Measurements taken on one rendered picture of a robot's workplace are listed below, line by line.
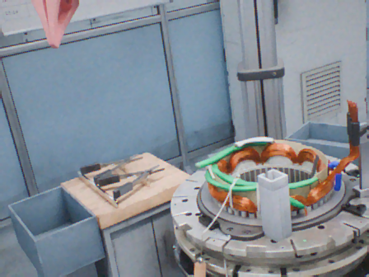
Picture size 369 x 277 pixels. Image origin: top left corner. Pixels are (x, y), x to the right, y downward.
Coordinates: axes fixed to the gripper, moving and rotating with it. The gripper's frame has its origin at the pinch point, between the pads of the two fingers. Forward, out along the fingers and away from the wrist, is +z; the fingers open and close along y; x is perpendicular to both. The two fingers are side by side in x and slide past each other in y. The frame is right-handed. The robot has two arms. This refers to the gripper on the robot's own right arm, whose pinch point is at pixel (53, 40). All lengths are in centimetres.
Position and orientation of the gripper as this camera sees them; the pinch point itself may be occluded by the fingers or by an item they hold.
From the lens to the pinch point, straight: 67.4
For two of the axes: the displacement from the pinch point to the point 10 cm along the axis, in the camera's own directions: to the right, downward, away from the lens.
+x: 1.6, 1.6, 9.7
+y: 9.8, -0.8, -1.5
